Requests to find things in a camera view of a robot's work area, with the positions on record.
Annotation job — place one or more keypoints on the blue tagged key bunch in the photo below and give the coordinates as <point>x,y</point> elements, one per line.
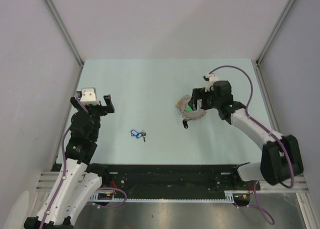
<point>138,134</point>

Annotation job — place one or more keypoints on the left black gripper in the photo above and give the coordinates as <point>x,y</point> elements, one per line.
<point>109,108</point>

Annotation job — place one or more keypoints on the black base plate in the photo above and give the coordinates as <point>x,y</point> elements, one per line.
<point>167,181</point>

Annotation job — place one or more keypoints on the green key tag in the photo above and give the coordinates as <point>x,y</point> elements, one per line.
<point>188,109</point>

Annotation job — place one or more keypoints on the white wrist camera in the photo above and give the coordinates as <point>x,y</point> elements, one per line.
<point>210,78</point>
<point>88,96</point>

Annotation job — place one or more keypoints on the right aluminium frame post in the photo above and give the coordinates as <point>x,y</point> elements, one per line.
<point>275,31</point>

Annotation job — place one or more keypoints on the black key fob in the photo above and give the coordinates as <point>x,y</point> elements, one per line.
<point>185,123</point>

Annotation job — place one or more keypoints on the aluminium frame post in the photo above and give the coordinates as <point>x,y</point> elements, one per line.
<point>275,31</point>
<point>49,4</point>

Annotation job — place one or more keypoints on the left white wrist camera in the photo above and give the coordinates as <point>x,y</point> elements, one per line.
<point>88,96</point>

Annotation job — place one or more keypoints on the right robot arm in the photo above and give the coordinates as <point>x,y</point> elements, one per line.
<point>280,159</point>

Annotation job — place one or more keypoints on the white cable duct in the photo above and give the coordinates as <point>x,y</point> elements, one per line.
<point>93,200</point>

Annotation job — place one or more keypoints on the metal disc keyring holder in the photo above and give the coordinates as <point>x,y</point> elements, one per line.
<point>192,116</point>

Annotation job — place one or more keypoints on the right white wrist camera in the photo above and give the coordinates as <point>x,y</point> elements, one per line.
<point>210,78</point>

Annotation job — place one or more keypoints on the left aluminium frame post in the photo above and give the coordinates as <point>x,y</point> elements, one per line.
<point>49,4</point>

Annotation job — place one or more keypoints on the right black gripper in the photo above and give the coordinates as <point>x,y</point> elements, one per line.
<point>199,94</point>

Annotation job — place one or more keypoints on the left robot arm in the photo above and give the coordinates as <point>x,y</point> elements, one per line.
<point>78,179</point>

